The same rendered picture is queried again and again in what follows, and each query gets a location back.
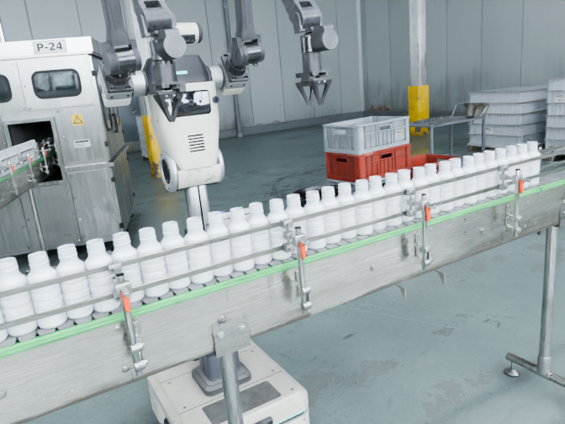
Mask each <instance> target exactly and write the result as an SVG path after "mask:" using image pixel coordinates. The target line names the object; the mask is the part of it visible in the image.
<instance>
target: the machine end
mask: <svg viewBox="0 0 565 424"><path fill-rule="evenodd" d="M102 60H103V50H102V46H101V43H100V42H98V41H97V40H95V39H94V38H93V37H91V36H87V37H74V38H62V39H50V40H26V41H14V42H2V43H0V151H2V150H5V149H7V148H9V147H12V146H16V145H19V144H22V143H24V142H27V141H29V140H35V143H36V142H41V141H43V140H48V138H52V137H54V139H55V140H53V141H54V142H55V147H56V150H57V155H58V159H59V163H60V167H61V168H60V169H59V170H57V171H56V172H54V173H52V174H51V175H50V176H49V177H47V178H46V179H44V180H43V181H41V182H40V183H38V184H39V186H38V187H37V188H33V192H34V198H35V203H36V206H37V210H38V214H39V218H40V224H41V228H42V231H43V236H44V239H45V246H46V250H47V251H48V250H54V249H57V247H59V246H63V245H66V244H75V246H83V245H86V244H87V243H86V242H87V241H90V240H92V239H103V242H106V241H113V234H116V233H119V232H127V231H129V228H127V226H128V223H129V219H130V217H133V216H134V214H132V211H133V208H134V206H135V198H134V197H135V193H133V189H132V183H131V178H130V174H129V164H128V160H129V157H128V156H127V155H126V151H127V150H128V149H129V145H125V144H124V136H123V133H124V130H122V126H121V121H120V116H119V107H118V106H117V107H106V106H105V105H104V102H103V97H102V94H101V91H100V88H99V86H98V80H97V79H98V67H99V62H100V61H102ZM53 141H51V142H50V144H51V145H53V144H54V142H53ZM32 252H41V250H40V244H39V240H38V236H37V232H36V229H35V225H34V218H33V215H32V211H31V207H30V203H29V196H28V193H27V192H25V193H24V194H22V195H21V196H19V197H18V198H16V199H15V200H14V201H12V202H11V203H9V204H8V205H6V206H5V207H3V208H2V209H0V259H3V258H5V257H8V256H14V255H20V254H26V253H32Z"/></svg>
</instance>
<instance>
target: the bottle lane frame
mask: <svg viewBox="0 0 565 424"><path fill-rule="evenodd" d="M514 201H515V195H514V194H512V195H510V196H506V197H503V198H499V199H496V200H492V201H489V202H485V203H484V204H479V205H476V206H471V207H470V208H467V209H462V210H459V211H456V212H453V213H450V214H448V213H447V215H440V216H439V217H436V218H431V219H430V221H427V245H429V246H430V247H431V251H430V260H431V265H430V266H427V270H422V266H421V264H420V261H421V259H419V258H418V256H416V255H415V247H416V246H418V244H417V242H415V234H416V233H420V244H422V228H421V222H420V223H414V224H413V225H409V226H407V225H406V226H405V227H403V228H400V229H398V228H397V230H394V231H388V232H386V233H383V234H378V235H377V236H372V237H368V238H367V239H363V240H358V241H355V242H352V243H349V242H348V244H346V245H344V246H338V247H336V248H333V249H327V251H324V252H316V254H313V255H310V256H306V258H305V259H304V273H305V283H306V284H307V285H308V286H309V287H310V288H311V290H310V301H311V302H312V308H311V309H308V314H307V315H303V314H302V309H301V307H300V302H301V299H300V297H299V296H298V293H297V286H299V284H298V281H296V274H295V271H298V259H293V261H291V262H285V263H284V262H282V264H279V265H277V266H274V267H272V266H269V268H266V269H262V270H258V269H257V271H256V272H254V273H249V274H246V273H244V275H243V276H240V277H237V278H232V277H230V279H229V280H226V281H224V282H219V281H217V283H216V284H212V285H209V286H203V287H202V288H201V289H196V290H188V292H187V293H184V294H179V295H176V294H174V296H173V297H171V298H167V299H158V301H156V302H154V303H150V304H148V305H146V304H142V306H140V307H137V308H134V309H131V314H132V319H133V322H135V321H138V324H139V329H140V333H138V336H137V338H141V342H143V343H144V345H145V347H143V353H144V358H145V360H147V363H148V364H146V368H145V369H142V372H143V374H142V375H140V376H136V375H135V368H134V365H133V359H132V355H131V351H130V347H129V338H128V333H127V329H126V325H125V319H124V312H120V313H117V314H114V315H113V314H112V313H111V314H109V316H106V317H104V318H100V319H97V320H95V319H94V318H93V319H92V321H89V322H87V323H83V324H81V325H77V324H74V326H73V327H70V328H66V329H64V330H61V331H59V330H58V329H57V330H55V332H53V333H50V334H47V335H44V336H41V337H40V336H39V335H36V337H35V338H33V339H30V340H28V341H24V342H19V341H16V343H15V344H13V345H11V346H7V347H3V348H0V424H22V423H25V422H27V421H31V420H34V419H36V418H38V417H41V416H44V415H47V414H50V413H51V412H54V411H58V410H60V409H63V408H66V407H68V406H70V405H74V404H76V403H79V402H81V401H84V400H88V399H90V398H92V397H95V396H97V395H101V394H103V393H106V392H109V391H110V390H115V389H117V388H119V387H122V386H125V385H127V384H131V383H133V382H135V381H138V380H140V379H144V378H146V377H149V376H151V375H154V374H158V373H160V372H162V371H165V370H168V369H169V368H174V367H176V366H178V365H181V364H183V363H187V362H190V361H192V360H194V359H197V358H201V357H203V356H205V355H208V354H210V353H212V352H215V349H214V338H213V330H214V328H215V327H216V325H217V324H219V323H222V322H225V321H229V320H232V319H234V318H236V317H239V316H242V317H244V318H245V319H247V320H248V326H249V333H250V339H251V338H253V337H257V336H260V335H262V334H264V333H267V332H269V331H273V330H276V329H277V328H280V327H283V326H286V325H289V324H292V323H294V322H296V321H300V320H302V319H305V318H307V317H310V316H312V315H316V314H319V313H321V312H323V311H326V310H329V309H332V308H335V307H336V306H339V305H343V304H345V303H348V302H351V301H353V300H355V299H359V298H361V297H364V296H366V295H369V294H372V293H375V292H378V291H380V290H382V289H386V288H388V287H391V286H394V285H395V284H400V283H402V282H404V281H407V280H409V279H412V278H416V277H418V276H420V275H423V274H425V273H429V272H431V271H434V270H436V269H438V268H443V267H445V266H447V265H450V264H453V263H454V262H459V261H461V260H463V259H466V258H468V257H472V256H474V255H477V254H479V253H482V252H486V251H488V250H490V249H493V248H495V247H497V246H502V245H504V244H506V243H509V242H512V241H515V240H518V239H520V238H522V237H525V236H528V235H531V234H533V233H536V232H538V231H542V230H545V229H547V228H549V227H552V226H554V225H558V224H559V215H560V209H561V208H562V206H563V205H565V179H561V180H560V181H556V182H554V183H549V184H546V185H543V186H540V187H537V188H532V189H529V190H526V191H523V193H520V201H519V215H521V217H522V220H521V221H520V228H521V232H520V233H518V236H517V237H513V233H512V232H511V229H512V228H509V227H508V226H507V225H506V224H505V217H506V216H508V214H507V213H505V207H506V205H507V204H509V205H510V212H509V213H510V214H511V215H513V214H514Z"/></svg>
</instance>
